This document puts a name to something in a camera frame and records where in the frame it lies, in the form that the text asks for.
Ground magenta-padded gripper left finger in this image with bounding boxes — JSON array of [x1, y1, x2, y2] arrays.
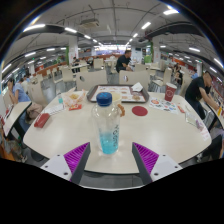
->
[[40, 142, 92, 186]]

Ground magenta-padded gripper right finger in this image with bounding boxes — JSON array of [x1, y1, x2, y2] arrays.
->
[[131, 142, 184, 186]]

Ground clear blue-capped water bottle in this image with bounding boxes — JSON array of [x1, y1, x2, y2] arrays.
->
[[91, 91, 122, 156]]

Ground flat round red coaster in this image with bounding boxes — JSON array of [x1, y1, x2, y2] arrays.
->
[[131, 105, 149, 117]]

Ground red box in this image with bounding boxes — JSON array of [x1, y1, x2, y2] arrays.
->
[[33, 112, 51, 129]]

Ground white paper receipt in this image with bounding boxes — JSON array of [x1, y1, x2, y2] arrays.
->
[[43, 103, 66, 116]]

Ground printed paper flyer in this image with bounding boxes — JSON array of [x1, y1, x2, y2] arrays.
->
[[148, 96, 179, 115]]

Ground clear plastic bag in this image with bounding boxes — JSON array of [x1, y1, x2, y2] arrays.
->
[[184, 111, 205, 131]]

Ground food wrapper with fries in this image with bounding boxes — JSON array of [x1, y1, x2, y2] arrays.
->
[[61, 89, 88, 108]]

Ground white sticker with red print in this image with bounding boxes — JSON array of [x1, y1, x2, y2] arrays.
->
[[199, 126, 212, 143]]

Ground pink bag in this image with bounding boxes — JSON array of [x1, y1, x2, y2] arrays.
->
[[26, 102, 44, 120]]

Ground brown tray with paper liner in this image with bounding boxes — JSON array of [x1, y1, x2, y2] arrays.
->
[[86, 84, 150, 104]]

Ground red paper cup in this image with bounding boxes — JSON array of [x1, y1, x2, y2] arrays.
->
[[164, 82, 178, 103]]

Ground white paper napkin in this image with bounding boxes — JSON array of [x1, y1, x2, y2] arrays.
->
[[130, 81, 144, 93]]

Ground beige side table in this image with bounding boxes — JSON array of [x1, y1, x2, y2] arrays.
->
[[2, 101, 33, 138], [206, 103, 224, 129]]

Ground beige chair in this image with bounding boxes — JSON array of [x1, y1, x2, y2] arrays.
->
[[118, 69, 151, 91], [75, 69, 108, 92]]

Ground person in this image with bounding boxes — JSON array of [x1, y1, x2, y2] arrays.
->
[[184, 70, 221, 121], [7, 77, 32, 105], [190, 68, 199, 80], [173, 63, 184, 79], [115, 49, 133, 74]]

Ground group of beige chairs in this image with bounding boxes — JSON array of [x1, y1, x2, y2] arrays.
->
[[29, 58, 193, 98]]

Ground ceiling air conditioner unit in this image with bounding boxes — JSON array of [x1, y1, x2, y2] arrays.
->
[[79, 18, 100, 28]]

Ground ceiling lights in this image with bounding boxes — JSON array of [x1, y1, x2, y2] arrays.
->
[[0, 8, 224, 76]]

